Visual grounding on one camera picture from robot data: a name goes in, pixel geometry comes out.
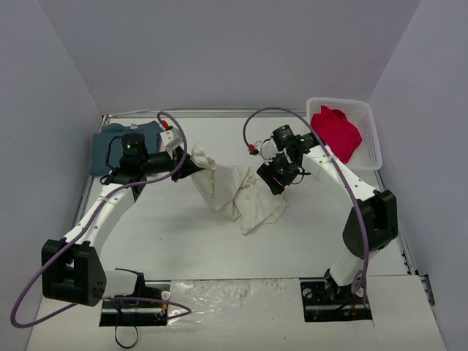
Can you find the white t shirt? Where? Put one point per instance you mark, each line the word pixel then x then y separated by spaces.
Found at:
pixel 236 192

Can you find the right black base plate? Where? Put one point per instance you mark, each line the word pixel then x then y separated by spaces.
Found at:
pixel 323 301

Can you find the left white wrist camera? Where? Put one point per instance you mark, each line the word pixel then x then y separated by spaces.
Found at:
pixel 171 139

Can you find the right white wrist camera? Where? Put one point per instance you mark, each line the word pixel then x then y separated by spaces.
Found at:
pixel 263 148

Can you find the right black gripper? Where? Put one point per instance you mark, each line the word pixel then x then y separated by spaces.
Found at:
pixel 270 178

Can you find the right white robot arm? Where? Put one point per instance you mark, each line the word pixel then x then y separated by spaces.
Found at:
pixel 371 215

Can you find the white plastic basket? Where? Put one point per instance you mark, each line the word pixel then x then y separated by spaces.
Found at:
pixel 368 155

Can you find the red t shirt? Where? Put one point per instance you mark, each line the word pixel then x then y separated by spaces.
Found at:
pixel 337 132

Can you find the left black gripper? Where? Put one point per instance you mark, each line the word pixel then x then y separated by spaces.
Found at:
pixel 181 165

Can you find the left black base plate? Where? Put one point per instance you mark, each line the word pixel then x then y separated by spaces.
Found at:
pixel 137 313

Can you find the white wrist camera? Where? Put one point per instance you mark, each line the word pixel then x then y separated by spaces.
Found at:
pixel 263 148
pixel 171 139

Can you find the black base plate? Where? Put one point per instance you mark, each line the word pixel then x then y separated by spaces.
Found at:
pixel 323 301
pixel 137 313

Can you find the folded teal t shirt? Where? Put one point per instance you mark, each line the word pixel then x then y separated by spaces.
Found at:
pixel 101 142

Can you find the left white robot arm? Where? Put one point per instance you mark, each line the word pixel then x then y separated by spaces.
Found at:
pixel 71 267

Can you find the aluminium table rail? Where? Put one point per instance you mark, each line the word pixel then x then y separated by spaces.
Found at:
pixel 234 112

